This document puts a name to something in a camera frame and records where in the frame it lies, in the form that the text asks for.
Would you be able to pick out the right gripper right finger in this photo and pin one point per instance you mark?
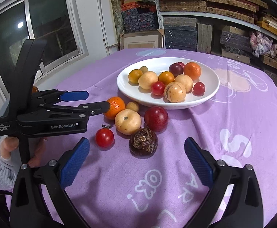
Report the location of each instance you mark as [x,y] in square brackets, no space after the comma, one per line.
[245,206]

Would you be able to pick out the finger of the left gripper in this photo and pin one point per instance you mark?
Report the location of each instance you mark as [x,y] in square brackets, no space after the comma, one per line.
[90,109]
[74,96]

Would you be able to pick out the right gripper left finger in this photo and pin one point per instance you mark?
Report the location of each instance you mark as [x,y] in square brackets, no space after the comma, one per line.
[28,206]

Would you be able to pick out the orange mandarin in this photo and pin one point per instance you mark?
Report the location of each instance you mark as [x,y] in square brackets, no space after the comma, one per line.
[193,70]
[116,105]

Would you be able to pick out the beige apple-shaped fruit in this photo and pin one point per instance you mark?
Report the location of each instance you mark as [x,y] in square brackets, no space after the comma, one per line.
[128,122]

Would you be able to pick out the small brown longan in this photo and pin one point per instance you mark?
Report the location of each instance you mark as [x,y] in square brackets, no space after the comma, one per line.
[143,69]
[133,106]

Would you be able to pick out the dark brown passion fruit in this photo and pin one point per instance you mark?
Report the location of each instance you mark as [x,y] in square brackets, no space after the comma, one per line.
[143,143]

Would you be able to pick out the large dark red plum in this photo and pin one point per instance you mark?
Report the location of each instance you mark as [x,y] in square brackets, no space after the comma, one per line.
[156,118]

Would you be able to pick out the small orange tomato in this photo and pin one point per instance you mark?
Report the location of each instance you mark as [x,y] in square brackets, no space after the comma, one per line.
[166,77]

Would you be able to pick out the person's left hand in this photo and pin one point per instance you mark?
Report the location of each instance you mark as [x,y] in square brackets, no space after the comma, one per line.
[9,144]

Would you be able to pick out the wooden chair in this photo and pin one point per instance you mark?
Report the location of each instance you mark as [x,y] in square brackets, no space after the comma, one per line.
[34,89]

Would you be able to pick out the yellow cherry tomato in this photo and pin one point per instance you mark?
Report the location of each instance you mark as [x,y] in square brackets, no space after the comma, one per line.
[134,76]

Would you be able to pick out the white oval plate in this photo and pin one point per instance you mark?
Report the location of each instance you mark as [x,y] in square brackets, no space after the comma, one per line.
[144,97]

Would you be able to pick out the purple printed tablecloth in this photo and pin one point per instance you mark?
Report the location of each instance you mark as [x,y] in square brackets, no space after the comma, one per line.
[238,125]

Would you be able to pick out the speckled tan melon fruit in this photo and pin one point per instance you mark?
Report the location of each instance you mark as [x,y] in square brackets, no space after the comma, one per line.
[175,92]

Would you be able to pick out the framed picture on floor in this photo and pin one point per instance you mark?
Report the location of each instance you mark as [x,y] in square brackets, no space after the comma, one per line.
[142,39]

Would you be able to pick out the white board leaning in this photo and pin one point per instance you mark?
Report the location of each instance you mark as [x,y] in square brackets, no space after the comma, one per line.
[108,26]

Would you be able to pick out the tan round fruit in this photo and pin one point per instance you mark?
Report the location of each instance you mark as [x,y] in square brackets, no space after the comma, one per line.
[186,81]

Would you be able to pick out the small red cherry tomato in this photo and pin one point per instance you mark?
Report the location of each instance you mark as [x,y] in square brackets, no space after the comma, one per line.
[199,89]

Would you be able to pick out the metal storage shelf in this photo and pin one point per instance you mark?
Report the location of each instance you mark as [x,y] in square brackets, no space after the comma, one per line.
[219,27]

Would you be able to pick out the pink plastic bag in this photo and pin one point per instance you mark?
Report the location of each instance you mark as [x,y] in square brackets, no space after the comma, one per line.
[262,45]

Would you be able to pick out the window with white frame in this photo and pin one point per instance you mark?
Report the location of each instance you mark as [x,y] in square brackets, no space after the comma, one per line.
[56,21]

